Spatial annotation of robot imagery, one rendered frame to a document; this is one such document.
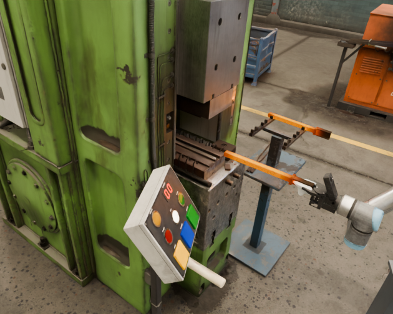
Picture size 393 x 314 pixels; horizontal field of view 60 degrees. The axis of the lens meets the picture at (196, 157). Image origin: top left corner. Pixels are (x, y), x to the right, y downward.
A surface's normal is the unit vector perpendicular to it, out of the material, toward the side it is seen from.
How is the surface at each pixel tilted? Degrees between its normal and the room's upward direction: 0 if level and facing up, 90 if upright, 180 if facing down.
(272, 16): 90
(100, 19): 89
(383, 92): 90
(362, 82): 90
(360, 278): 0
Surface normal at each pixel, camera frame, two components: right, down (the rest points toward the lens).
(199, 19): -0.58, 0.43
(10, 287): 0.05, -0.83
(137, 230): -0.18, 0.54
